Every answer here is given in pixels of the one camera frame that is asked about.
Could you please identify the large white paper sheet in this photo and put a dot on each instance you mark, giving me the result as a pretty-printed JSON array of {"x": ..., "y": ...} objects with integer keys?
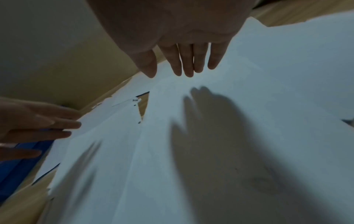
[{"x": 276, "y": 87}]

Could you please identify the white paper sheet with holes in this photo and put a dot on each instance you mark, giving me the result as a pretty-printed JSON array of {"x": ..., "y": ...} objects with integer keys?
[{"x": 110, "y": 135}]

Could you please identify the person's right hand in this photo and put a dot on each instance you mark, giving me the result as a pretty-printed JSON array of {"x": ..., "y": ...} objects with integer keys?
[{"x": 171, "y": 21}]

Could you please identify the blue folder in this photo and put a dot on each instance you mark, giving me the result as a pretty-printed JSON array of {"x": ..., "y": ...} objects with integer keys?
[{"x": 16, "y": 170}]

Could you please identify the person's left hand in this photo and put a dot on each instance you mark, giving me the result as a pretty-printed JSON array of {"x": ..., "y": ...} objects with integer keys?
[{"x": 19, "y": 122}]

